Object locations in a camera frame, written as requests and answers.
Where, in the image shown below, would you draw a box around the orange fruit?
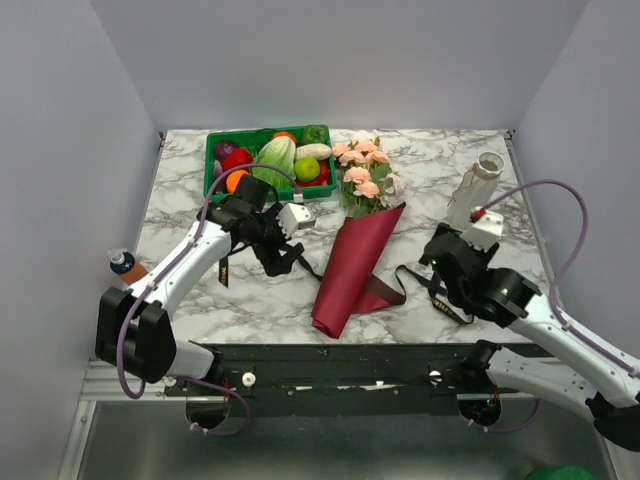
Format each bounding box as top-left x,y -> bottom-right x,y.
225,169 -> 249,194

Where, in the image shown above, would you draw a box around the aluminium frame rail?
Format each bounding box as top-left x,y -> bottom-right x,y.
58,360 -> 223,479

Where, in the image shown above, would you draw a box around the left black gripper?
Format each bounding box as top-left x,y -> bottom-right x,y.
246,202 -> 304,276

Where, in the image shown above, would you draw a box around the red paper bouquet wrap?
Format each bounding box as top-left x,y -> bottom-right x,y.
311,204 -> 406,339

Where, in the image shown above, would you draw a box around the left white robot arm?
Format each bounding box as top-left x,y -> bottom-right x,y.
95,176 -> 315,395

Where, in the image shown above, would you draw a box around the red bell pepper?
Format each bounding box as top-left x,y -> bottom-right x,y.
220,148 -> 253,172

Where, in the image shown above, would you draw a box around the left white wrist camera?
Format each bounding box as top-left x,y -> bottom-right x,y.
276,193 -> 316,238

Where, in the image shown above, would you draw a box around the red chili pepper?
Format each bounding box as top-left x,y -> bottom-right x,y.
296,160 -> 330,188

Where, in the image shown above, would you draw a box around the black ribbon with gold text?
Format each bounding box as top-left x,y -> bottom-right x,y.
217,199 -> 474,326

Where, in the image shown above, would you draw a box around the white radish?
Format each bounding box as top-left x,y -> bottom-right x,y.
295,143 -> 333,161

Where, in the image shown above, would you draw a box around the small orange at basket back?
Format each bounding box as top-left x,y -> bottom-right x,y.
271,131 -> 298,145

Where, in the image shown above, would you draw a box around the orange bottle with blue cap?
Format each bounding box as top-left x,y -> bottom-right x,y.
108,249 -> 148,285

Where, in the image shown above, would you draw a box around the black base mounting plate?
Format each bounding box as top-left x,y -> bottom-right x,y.
102,339 -> 539,419

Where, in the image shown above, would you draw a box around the green plastic basket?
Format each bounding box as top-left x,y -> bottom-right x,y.
203,125 -> 337,200

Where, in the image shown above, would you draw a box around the white ribbed ceramic vase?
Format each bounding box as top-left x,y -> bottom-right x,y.
446,152 -> 505,230

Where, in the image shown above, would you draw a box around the pink artificial flowers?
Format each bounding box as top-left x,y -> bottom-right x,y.
333,137 -> 405,218

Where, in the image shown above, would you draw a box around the green bell pepper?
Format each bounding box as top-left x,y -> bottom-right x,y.
299,124 -> 329,146

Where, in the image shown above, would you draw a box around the green object at bottom edge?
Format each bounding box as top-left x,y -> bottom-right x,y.
525,465 -> 595,480

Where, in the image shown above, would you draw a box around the green apple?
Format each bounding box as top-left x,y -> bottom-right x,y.
294,157 -> 321,183

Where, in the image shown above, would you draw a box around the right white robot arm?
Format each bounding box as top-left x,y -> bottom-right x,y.
419,223 -> 639,452

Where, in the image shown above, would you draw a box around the green cabbage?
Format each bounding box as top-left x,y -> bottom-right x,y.
251,137 -> 296,190

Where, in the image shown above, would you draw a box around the purple onion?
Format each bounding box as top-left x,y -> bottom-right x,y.
213,140 -> 239,162

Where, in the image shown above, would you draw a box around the purple eggplant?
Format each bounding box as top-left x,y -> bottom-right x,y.
213,160 -> 225,194

